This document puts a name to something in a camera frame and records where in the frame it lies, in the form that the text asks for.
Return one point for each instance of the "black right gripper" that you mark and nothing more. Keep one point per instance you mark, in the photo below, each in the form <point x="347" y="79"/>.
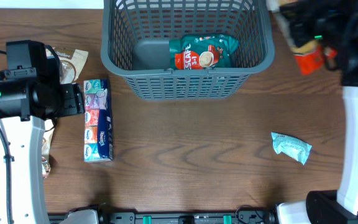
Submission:
<point x="299" y="23"/>

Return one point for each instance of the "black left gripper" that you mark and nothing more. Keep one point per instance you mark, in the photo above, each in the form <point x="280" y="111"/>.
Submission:
<point x="74" y="99"/>

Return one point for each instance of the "beige snack bag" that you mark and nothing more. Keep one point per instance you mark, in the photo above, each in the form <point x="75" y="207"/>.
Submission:
<point x="46" y="145"/>

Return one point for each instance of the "red San Remo spaghetti pack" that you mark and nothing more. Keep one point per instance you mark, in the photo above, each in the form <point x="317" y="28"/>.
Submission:
<point x="309" y="56"/>

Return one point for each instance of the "beige cookie bag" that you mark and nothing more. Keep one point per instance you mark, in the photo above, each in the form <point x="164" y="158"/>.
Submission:
<point x="72" y="61"/>

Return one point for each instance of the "Kleenex tissue multipack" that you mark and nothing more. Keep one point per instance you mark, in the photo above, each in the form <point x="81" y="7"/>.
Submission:
<point x="98" y="137"/>

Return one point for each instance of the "mint green small packet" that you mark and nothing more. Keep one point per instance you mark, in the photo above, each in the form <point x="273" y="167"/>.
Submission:
<point x="292" y="147"/>

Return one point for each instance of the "green Nescafe coffee bag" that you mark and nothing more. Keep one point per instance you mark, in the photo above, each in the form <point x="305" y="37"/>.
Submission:
<point x="198" y="52"/>

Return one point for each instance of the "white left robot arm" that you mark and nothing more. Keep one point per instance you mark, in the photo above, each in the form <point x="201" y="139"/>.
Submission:
<point x="22" y="198"/>

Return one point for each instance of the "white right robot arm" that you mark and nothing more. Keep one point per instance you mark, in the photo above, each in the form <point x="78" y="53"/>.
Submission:
<point x="341" y="205"/>

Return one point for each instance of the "grey plastic basket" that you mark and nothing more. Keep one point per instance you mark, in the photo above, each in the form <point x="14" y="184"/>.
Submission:
<point x="136" y="35"/>

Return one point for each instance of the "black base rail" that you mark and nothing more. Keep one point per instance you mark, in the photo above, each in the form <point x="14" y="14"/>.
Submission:
<point x="99" y="216"/>

